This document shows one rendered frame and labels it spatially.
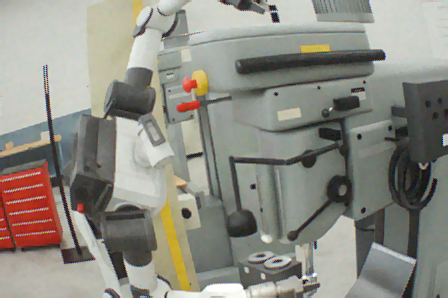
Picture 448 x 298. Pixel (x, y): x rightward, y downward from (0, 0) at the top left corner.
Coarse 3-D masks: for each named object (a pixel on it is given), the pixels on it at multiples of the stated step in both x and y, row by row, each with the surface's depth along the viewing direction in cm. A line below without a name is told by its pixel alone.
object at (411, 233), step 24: (408, 168) 153; (432, 168) 147; (384, 216) 172; (408, 216) 156; (432, 216) 147; (384, 240) 173; (408, 240) 156; (432, 240) 149; (432, 264) 151; (408, 288) 156; (432, 288) 152
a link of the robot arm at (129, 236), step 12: (108, 228) 138; (120, 228) 139; (132, 228) 139; (144, 228) 140; (120, 240) 138; (132, 240) 139; (144, 240) 139; (132, 252) 141; (144, 252) 143; (132, 264) 145; (144, 264) 145
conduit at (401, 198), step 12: (408, 144) 136; (396, 156) 134; (408, 156) 128; (420, 180) 141; (396, 192) 135; (408, 192) 142; (420, 192) 137; (432, 192) 134; (408, 204) 131; (420, 204) 133
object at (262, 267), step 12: (264, 252) 188; (240, 264) 186; (252, 264) 182; (264, 264) 177; (276, 264) 174; (288, 264) 174; (300, 264) 175; (240, 276) 188; (252, 276) 181; (264, 276) 174; (276, 276) 170; (288, 276) 173; (300, 276) 175
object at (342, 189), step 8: (336, 176) 138; (344, 176) 138; (328, 184) 138; (336, 184) 137; (344, 184) 138; (328, 192) 138; (336, 192) 137; (344, 192) 138; (328, 200) 137; (336, 200) 137; (344, 200) 139; (320, 208) 136; (312, 216) 135; (304, 224) 135; (288, 232) 134; (296, 232) 134; (288, 240) 134
